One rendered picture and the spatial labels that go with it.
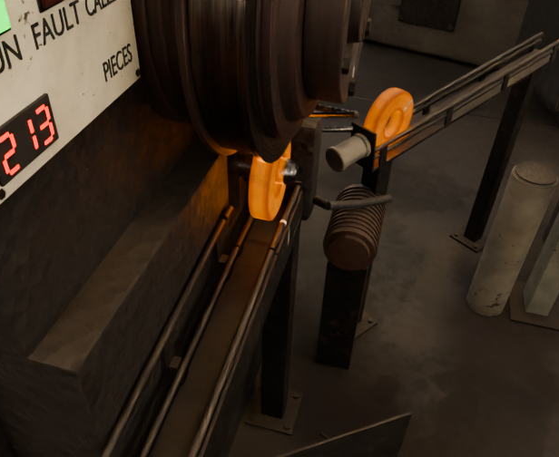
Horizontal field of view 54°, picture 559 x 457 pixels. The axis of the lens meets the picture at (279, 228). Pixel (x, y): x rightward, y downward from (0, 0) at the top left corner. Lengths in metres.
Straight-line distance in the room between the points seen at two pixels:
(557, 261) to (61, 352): 1.50
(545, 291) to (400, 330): 0.47
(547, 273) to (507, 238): 0.22
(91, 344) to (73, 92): 0.25
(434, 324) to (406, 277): 0.22
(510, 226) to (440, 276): 0.41
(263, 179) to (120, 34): 0.34
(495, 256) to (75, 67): 1.42
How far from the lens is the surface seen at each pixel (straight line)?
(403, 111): 1.36
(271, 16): 0.60
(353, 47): 0.86
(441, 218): 2.26
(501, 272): 1.79
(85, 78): 0.57
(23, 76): 0.50
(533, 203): 1.64
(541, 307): 1.97
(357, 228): 1.28
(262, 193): 0.87
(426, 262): 2.04
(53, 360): 0.61
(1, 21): 0.47
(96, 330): 0.63
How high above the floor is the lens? 1.34
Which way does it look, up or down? 40 degrees down
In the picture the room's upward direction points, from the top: 2 degrees clockwise
